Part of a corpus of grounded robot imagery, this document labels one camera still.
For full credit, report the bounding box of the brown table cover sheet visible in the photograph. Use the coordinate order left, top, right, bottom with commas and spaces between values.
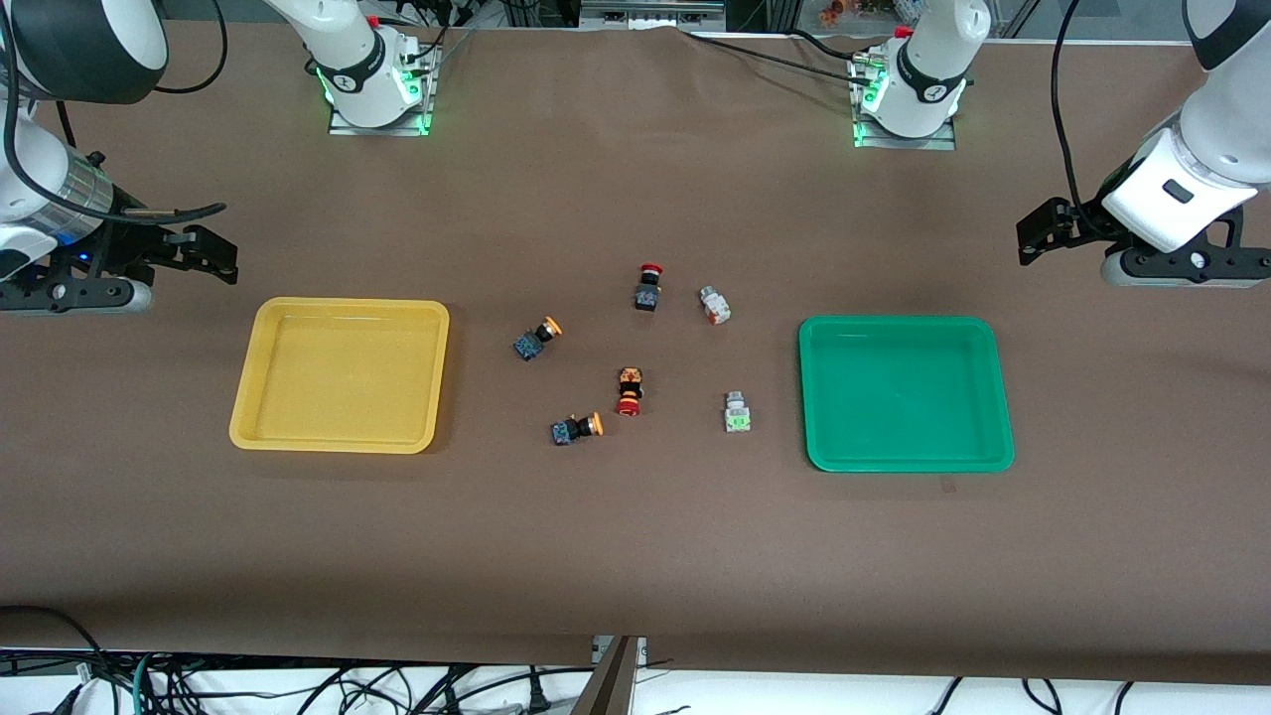
0, 22, 1271, 686

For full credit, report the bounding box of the aluminium table leg profile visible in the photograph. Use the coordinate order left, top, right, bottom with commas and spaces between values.
570, 636, 648, 715

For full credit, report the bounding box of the yellow push button blue block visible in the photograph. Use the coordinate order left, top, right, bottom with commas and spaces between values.
512, 316, 565, 363
550, 411, 606, 448

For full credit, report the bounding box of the short black table cable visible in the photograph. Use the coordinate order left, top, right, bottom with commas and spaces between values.
791, 28, 863, 63

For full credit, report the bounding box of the long black table cable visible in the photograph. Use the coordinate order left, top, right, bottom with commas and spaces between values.
680, 28, 870, 80

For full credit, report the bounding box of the black floor cable loop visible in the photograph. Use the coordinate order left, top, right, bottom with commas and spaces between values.
0, 605, 108, 696

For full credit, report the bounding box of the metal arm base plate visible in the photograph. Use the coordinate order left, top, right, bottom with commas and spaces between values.
851, 54, 959, 153
327, 44, 436, 138

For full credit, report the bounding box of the black floor cable bundle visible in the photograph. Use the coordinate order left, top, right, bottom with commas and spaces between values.
149, 660, 517, 715

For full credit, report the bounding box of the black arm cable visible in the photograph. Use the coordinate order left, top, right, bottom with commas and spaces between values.
0, 0, 230, 225
1050, 0, 1109, 240

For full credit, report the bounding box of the yellow plastic tray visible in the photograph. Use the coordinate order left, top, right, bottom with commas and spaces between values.
229, 297, 451, 456

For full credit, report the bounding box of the aluminium frame profile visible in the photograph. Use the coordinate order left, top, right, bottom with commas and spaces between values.
580, 0, 728, 32

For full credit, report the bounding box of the black power plug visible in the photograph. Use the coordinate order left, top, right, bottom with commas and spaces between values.
516, 665, 553, 715

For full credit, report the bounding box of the green plastic tray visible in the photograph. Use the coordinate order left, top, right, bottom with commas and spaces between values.
798, 315, 1016, 475

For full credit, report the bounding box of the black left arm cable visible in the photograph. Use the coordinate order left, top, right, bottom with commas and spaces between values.
1050, 0, 1109, 240

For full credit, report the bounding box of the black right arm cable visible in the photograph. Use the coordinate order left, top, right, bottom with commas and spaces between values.
0, 0, 230, 225

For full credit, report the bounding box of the black base connector cable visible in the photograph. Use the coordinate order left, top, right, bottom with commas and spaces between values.
402, 0, 475, 67

